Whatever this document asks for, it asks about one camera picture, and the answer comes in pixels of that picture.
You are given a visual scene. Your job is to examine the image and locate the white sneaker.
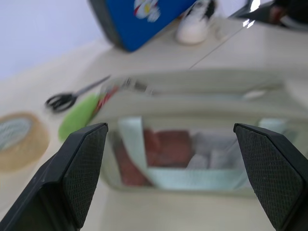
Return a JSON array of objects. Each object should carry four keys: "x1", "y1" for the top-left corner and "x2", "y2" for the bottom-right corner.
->
[{"x1": 175, "y1": 0, "x2": 216, "y2": 45}]

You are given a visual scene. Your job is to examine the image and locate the clear zippered pouch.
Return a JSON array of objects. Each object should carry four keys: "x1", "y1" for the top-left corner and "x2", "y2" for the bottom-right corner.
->
[{"x1": 92, "y1": 68, "x2": 308, "y2": 200}]

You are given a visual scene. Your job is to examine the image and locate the black-handled scissors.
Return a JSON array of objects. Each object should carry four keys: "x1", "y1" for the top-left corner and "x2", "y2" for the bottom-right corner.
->
[{"x1": 45, "y1": 75, "x2": 112, "y2": 113}]

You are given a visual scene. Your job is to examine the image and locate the brown packing tape roll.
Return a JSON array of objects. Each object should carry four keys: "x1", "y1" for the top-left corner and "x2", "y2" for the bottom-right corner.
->
[{"x1": 0, "y1": 111, "x2": 51, "y2": 173}]

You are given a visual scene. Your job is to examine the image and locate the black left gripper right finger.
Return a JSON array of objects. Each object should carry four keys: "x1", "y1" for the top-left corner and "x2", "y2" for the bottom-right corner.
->
[{"x1": 233, "y1": 123, "x2": 308, "y2": 231}]

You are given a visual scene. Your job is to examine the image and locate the green round pad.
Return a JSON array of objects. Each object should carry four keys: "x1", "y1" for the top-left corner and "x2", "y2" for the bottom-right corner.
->
[{"x1": 57, "y1": 93, "x2": 100, "y2": 142}]

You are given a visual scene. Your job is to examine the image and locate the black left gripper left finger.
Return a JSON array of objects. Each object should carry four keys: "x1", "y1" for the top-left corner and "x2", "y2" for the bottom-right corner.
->
[{"x1": 0, "y1": 122, "x2": 109, "y2": 231}]

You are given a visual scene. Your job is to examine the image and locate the blue box with cartoon print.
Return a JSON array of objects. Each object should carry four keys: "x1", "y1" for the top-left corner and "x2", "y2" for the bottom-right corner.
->
[{"x1": 87, "y1": 0, "x2": 202, "y2": 53}]

